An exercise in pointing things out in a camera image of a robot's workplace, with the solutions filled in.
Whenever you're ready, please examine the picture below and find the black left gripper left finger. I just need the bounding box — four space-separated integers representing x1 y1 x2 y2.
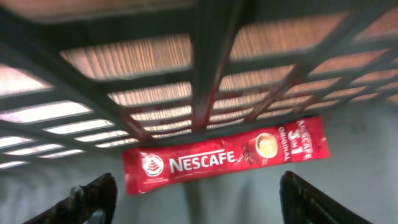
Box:
24 173 118 224

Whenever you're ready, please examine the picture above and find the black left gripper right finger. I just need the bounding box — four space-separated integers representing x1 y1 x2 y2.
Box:
280 171 370 224

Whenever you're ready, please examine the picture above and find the red Nescafe sachet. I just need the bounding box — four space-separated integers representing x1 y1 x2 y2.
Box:
122 116 330 195

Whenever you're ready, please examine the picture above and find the grey plastic mesh basket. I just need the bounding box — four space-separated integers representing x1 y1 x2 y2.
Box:
1 1 397 223

